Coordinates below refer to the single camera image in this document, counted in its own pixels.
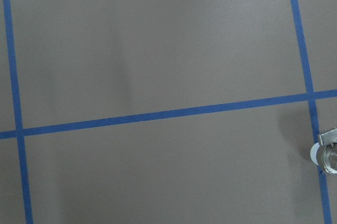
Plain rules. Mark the white chrome PPR valve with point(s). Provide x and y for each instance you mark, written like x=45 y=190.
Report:
x=323 y=153

